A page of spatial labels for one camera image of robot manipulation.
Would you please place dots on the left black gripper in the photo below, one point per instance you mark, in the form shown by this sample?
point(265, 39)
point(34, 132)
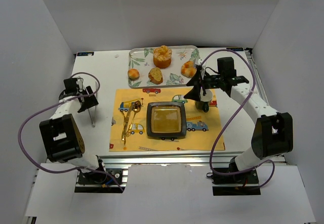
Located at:
point(88, 100)

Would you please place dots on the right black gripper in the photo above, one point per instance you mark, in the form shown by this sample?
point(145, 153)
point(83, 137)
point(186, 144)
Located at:
point(201, 80)

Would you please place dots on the small round bread roll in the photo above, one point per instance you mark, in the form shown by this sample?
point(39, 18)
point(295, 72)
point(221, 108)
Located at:
point(133, 74)

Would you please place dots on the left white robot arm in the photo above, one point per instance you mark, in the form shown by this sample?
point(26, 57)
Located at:
point(61, 137)

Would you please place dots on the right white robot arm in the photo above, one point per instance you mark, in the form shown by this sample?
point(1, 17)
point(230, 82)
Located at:
point(273, 132)

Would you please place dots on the herb bread slice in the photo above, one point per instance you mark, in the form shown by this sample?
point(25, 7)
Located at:
point(155, 76)

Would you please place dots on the green mug white inside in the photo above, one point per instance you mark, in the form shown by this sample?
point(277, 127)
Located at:
point(205, 99)

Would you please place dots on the square black brown plate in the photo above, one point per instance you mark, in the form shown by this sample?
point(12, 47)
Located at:
point(166, 120)

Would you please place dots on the yellow vehicle print placemat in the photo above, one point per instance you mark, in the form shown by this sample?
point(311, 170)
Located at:
point(201, 128)

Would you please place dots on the tall sugared brioche cake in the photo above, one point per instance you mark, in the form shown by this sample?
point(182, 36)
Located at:
point(162, 57)

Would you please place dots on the gold fork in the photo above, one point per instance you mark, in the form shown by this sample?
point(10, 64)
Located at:
point(126, 121)

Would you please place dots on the gold spoon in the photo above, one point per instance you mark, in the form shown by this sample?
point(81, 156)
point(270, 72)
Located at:
point(136, 109)

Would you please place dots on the aluminium table frame rail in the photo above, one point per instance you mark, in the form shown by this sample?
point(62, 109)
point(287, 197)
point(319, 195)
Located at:
point(185, 159)

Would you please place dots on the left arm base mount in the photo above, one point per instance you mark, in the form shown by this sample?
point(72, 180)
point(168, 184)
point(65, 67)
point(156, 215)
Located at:
point(99, 183)

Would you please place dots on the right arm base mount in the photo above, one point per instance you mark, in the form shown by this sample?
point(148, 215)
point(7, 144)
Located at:
point(245, 184)

